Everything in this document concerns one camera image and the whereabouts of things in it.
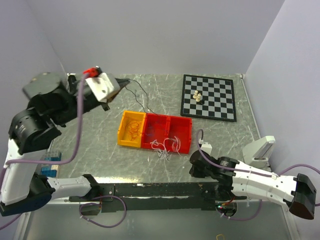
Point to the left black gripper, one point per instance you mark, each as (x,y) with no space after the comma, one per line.
(122,82)

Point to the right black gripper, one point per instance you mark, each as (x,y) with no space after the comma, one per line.
(194,172)

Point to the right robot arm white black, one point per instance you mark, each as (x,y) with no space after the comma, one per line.
(237,179)

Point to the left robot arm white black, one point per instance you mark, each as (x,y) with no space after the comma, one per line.
(53,101)

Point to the red bin right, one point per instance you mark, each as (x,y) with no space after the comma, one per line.
(180,134)

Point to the red bin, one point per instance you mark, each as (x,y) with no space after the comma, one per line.
(180,134)
(155,127)

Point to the yellow plastic bin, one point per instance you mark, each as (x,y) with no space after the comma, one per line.
(130,130)

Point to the red bin middle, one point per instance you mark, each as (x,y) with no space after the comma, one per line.
(155,127)

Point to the white stand device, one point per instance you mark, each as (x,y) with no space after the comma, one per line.
(258,152)

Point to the white chess piece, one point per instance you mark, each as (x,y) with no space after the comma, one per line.
(195,95)
(198,97)

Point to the yellow rubber band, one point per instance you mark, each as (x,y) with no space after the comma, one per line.
(220,237)

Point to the black white chessboard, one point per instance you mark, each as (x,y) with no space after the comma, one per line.
(218,94)

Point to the blue lego block stack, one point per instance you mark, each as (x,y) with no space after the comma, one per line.
(51,170)

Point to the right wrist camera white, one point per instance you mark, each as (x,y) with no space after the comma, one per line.
(206,147)

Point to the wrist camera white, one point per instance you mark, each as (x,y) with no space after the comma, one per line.
(104,86)
(206,147)

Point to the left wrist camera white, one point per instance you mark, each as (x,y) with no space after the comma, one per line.
(104,86)

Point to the aluminium rail frame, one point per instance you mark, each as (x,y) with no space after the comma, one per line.
(157,218)

